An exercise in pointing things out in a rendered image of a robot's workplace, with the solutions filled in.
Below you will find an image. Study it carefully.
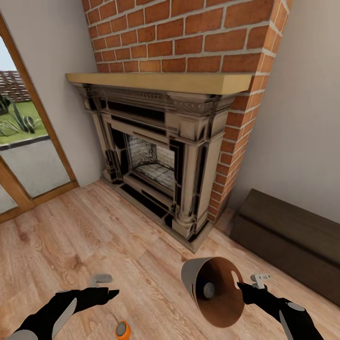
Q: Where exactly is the can of soda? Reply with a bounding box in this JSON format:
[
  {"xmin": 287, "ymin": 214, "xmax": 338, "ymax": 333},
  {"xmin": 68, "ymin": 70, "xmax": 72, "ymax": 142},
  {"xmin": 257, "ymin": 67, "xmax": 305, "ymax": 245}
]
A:
[
  {"xmin": 115, "ymin": 321, "xmax": 131, "ymax": 340},
  {"xmin": 195, "ymin": 273, "xmax": 215, "ymax": 299}
]

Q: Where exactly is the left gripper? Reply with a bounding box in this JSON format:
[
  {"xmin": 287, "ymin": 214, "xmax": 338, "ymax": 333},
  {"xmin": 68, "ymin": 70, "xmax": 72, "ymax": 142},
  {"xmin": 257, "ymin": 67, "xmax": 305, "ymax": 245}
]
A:
[{"xmin": 84, "ymin": 287, "xmax": 119, "ymax": 309}]

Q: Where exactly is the trash can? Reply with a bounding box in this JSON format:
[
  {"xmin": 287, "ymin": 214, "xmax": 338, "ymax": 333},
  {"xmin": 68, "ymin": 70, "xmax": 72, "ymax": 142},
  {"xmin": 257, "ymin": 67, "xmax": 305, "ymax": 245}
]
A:
[{"xmin": 181, "ymin": 256, "xmax": 245, "ymax": 329}]

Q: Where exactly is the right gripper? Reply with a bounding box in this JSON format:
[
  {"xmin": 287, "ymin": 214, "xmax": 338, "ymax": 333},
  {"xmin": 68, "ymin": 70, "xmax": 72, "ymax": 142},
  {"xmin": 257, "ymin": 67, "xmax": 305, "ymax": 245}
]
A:
[{"xmin": 237, "ymin": 282, "xmax": 271, "ymax": 312}]

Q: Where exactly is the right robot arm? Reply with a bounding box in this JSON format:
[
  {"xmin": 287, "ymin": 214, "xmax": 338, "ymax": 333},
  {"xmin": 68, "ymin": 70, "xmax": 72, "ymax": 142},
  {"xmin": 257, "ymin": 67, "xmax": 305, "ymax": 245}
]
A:
[{"xmin": 237, "ymin": 272, "xmax": 323, "ymax": 340}]

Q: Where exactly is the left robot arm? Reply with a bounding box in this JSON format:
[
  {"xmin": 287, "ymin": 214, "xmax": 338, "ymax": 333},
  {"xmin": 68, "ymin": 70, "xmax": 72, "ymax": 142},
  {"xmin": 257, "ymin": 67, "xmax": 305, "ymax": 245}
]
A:
[{"xmin": 6, "ymin": 274, "xmax": 119, "ymax": 340}]

